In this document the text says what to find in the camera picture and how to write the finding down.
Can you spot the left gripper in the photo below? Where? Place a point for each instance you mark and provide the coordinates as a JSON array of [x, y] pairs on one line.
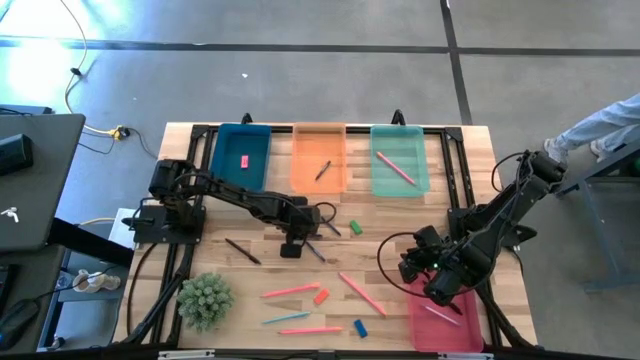
[[305, 220]]

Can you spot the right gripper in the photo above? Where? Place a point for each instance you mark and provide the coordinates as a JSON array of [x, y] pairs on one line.
[[430, 245]]

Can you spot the orange eraser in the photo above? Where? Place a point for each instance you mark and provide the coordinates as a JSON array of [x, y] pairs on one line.
[[321, 296]]

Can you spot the purple pen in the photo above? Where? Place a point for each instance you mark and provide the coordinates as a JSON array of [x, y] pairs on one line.
[[442, 315]]

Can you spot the black pen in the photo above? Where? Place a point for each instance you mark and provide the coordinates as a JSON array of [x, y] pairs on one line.
[[456, 309]]

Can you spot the teal pen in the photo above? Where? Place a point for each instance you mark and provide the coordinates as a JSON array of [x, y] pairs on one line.
[[287, 317]]

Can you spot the green eraser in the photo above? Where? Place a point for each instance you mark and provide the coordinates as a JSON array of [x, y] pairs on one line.
[[355, 227]]

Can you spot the pink eraser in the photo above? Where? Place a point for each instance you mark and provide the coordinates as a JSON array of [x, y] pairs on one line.
[[244, 162]]

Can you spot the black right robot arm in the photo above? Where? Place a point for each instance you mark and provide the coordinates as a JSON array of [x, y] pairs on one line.
[[500, 220]]

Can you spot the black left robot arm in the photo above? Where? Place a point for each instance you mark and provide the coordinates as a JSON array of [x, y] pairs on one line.
[[240, 197]]

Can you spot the red translucent plastic bin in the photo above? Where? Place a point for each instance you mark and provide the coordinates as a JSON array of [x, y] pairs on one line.
[[450, 337]]

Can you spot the blue eraser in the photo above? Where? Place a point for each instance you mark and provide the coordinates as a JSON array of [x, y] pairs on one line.
[[360, 328]]

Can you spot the teal translucent plastic bin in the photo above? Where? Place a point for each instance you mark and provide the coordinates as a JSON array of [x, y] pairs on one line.
[[390, 189]]

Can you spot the blue plastic bin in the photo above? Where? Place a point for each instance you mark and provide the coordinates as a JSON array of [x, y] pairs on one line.
[[235, 177]]

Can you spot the green artificial plant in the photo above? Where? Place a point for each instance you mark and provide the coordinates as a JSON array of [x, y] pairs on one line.
[[205, 301]]

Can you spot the orange translucent plastic bin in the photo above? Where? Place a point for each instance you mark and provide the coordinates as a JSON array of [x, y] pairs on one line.
[[307, 150]]

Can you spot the white paper sheet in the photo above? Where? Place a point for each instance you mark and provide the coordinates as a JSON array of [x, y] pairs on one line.
[[120, 225]]

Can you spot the white figurine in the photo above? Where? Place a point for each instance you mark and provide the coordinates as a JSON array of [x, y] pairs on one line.
[[92, 281]]

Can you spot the dark side desk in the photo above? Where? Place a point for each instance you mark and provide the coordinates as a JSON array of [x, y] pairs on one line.
[[90, 245]]

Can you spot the grey metal cart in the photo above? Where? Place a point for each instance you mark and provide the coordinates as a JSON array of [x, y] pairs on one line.
[[595, 171]]

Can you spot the yellow power plug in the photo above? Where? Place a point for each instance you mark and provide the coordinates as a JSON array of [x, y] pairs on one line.
[[118, 133]]

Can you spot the person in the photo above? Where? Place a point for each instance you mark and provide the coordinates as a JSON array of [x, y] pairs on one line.
[[600, 127]]

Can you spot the grey laptop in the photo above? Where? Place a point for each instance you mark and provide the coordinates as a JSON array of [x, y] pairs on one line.
[[45, 200]]

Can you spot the black box device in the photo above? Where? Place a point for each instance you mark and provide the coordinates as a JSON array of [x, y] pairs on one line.
[[15, 154]]

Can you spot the black aluminium table frame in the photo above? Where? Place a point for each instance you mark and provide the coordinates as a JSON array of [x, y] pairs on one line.
[[357, 129]]

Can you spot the black frame bracket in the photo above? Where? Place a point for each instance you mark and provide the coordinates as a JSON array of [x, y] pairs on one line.
[[246, 119], [398, 119]]

